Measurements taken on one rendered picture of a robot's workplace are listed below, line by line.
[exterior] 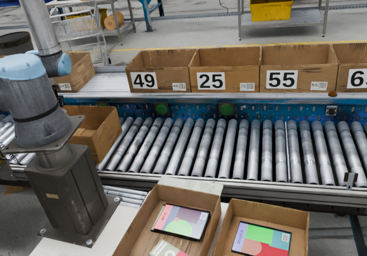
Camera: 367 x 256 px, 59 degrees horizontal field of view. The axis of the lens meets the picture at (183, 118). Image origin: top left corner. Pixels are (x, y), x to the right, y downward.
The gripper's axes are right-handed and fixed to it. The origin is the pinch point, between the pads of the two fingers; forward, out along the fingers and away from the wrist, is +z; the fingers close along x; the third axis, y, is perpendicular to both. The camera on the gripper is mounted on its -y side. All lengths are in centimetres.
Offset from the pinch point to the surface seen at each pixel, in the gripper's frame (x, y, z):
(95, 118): 29.0, 5.5, 11.6
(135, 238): -42, 56, 26
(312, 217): 51, 133, 93
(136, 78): 49, 26, -6
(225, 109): 44, 80, 12
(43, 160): -43, 27, -8
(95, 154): 0.4, 18.7, 17.5
